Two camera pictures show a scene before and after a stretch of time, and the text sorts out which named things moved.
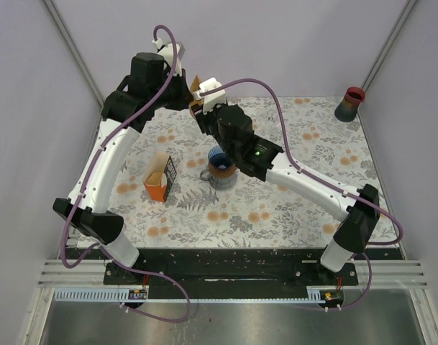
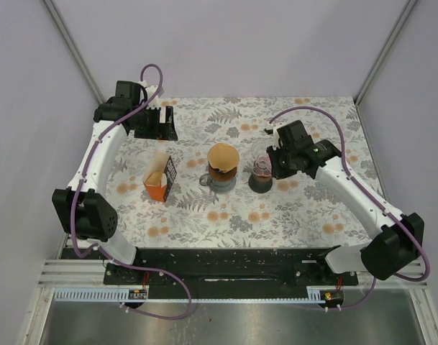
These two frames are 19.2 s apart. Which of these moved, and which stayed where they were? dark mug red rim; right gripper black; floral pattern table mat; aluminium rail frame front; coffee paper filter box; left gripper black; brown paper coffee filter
Moved: right gripper black; left gripper black; dark mug red rim; brown paper coffee filter
Stayed: coffee paper filter box; aluminium rail frame front; floral pattern table mat
